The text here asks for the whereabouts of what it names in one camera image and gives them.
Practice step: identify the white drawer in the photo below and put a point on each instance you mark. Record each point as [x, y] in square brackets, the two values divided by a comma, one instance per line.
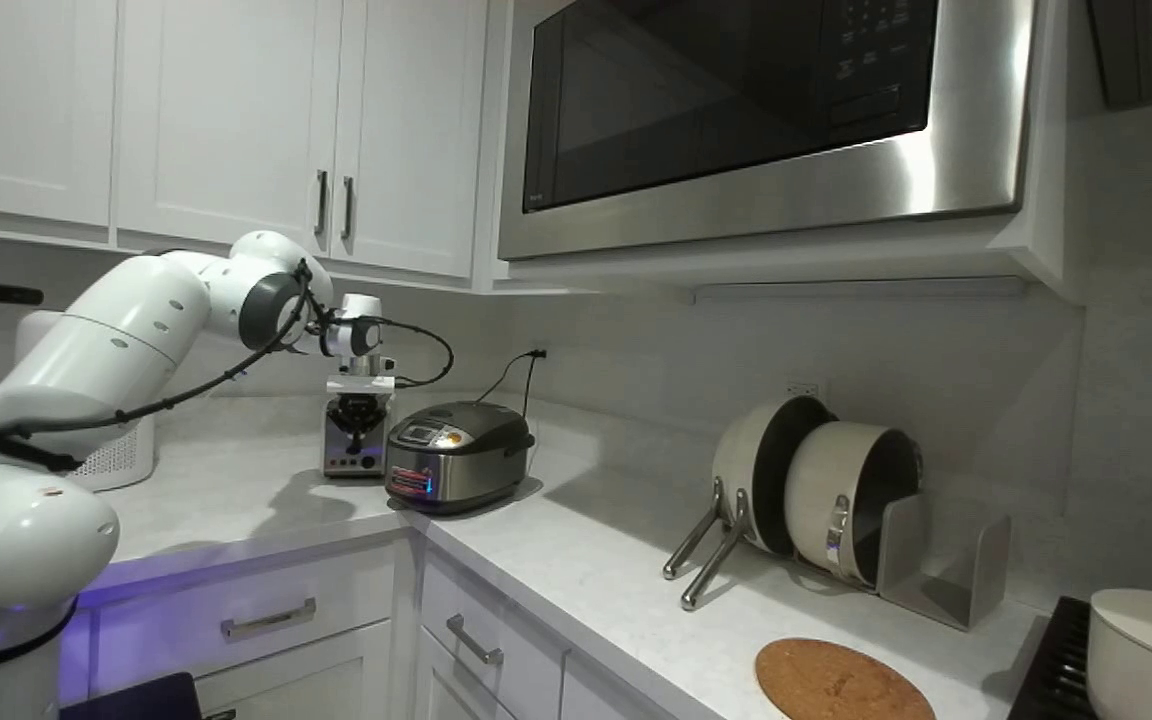
[516, 650]
[336, 590]

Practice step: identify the silver black rice cooker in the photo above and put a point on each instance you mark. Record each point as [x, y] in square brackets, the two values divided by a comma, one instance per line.
[456, 450]

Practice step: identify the upper cabinet door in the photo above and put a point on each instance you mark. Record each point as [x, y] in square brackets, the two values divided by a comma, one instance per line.
[416, 130]
[16, 100]
[226, 110]

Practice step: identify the cream saucepan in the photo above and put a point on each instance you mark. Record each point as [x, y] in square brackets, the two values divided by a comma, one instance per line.
[831, 500]

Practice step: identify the white upper cabinet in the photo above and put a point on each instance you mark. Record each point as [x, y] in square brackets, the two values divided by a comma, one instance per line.
[226, 120]

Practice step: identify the cream frying pan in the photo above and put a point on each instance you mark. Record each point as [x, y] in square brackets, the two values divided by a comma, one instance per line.
[741, 460]

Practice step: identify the microwave door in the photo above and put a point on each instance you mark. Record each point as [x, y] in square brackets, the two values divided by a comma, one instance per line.
[676, 100]

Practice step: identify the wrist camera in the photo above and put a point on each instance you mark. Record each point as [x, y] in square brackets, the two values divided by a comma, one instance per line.
[360, 383]

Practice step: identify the cream pot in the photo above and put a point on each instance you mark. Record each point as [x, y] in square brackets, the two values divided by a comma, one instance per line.
[1136, 690]

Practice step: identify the lower cabinet door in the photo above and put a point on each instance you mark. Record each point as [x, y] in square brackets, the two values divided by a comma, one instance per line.
[446, 695]
[306, 680]

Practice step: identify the round cork trivet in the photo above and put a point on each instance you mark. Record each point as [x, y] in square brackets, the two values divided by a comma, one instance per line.
[836, 685]

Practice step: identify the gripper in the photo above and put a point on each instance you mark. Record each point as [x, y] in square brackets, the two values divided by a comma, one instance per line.
[360, 408]

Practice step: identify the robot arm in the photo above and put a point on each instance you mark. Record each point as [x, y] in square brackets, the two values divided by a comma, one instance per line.
[106, 340]

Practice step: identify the white perforated appliance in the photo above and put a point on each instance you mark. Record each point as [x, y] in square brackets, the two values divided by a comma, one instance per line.
[121, 455]

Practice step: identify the cabinet door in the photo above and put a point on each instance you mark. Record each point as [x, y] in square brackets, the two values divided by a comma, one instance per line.
[306, 680]
[416, 130]
[226, 110]
[446, 695]
[16, 100]

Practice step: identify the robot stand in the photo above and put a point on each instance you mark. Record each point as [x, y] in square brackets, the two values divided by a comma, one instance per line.
[136, 700]

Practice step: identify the grey pan rack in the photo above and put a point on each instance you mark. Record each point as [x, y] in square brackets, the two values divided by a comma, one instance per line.
[946, 590]

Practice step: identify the cream pot lid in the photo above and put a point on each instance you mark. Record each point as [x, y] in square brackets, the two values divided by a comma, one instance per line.
[1146, 620]

